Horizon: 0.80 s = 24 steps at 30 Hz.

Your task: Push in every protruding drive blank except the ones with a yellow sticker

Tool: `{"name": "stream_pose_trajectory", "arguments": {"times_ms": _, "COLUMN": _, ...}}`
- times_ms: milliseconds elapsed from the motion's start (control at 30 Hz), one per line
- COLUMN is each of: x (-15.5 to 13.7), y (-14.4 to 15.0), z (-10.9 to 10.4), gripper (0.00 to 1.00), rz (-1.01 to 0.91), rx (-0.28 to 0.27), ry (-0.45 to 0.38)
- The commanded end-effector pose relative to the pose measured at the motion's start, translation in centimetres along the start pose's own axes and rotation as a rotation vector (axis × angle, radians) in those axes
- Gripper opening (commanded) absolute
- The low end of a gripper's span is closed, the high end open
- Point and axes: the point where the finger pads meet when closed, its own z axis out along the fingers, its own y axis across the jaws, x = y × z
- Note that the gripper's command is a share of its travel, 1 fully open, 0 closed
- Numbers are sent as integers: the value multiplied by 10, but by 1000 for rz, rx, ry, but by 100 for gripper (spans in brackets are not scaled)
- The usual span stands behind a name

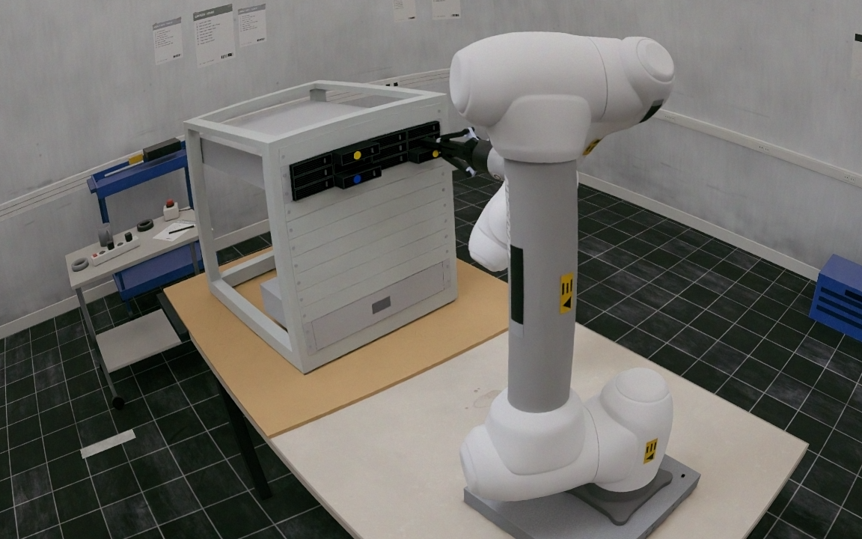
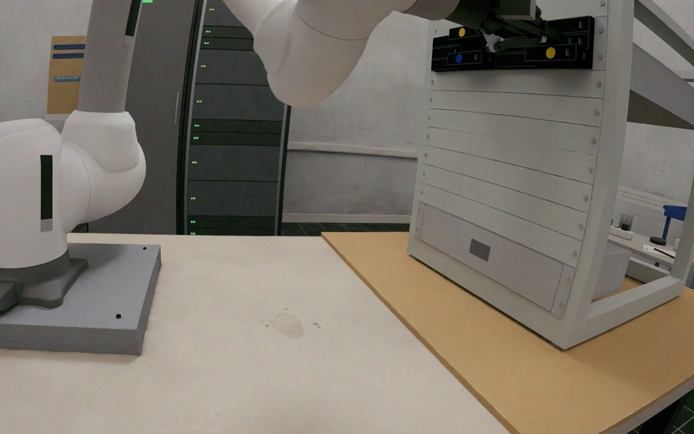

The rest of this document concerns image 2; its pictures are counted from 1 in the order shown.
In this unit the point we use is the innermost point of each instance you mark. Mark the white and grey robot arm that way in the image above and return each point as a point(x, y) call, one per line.
point(50, 183)

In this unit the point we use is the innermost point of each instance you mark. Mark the tan flat board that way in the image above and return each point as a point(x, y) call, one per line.
point(527, 384)

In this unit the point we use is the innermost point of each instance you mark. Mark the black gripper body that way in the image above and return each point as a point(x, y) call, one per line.
point(476, 14)

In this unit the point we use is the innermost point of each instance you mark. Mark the white server rack frame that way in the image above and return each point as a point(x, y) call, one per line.
point(525, 226)

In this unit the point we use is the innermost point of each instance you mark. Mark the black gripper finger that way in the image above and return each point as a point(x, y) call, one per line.
point(535, 36)
point(542, 24)

